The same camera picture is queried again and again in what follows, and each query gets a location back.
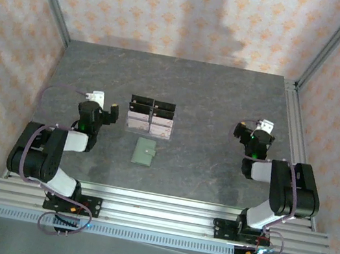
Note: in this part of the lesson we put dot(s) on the clear acrylic card stand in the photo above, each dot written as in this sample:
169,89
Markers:
152,114

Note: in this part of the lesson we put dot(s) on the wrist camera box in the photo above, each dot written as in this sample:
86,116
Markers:
266,126
97,98

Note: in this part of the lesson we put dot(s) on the aluminium table edge rail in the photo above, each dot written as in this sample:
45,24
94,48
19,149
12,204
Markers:
160,199

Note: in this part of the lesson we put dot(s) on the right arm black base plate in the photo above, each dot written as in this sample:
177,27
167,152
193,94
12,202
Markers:
221,229

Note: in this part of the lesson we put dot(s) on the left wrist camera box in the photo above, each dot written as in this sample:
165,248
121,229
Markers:
97,98

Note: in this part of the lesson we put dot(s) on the aluminium side rail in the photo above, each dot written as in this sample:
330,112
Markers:
294,116

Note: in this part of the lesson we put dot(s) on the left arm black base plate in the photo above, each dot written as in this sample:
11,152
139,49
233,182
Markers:
91,207

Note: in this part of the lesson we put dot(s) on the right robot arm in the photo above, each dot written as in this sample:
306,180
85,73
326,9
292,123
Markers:
303,193

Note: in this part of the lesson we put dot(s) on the green card holder wallet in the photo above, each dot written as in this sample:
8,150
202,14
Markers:
142,153

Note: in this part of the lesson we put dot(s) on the black credit card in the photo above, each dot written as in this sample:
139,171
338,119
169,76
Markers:
164,114
143,100
165,106
140,108

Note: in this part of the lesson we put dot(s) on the wide aluminium mounting beam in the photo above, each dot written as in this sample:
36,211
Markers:
157,217

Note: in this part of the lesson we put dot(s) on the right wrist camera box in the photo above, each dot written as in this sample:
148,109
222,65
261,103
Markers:
266,126

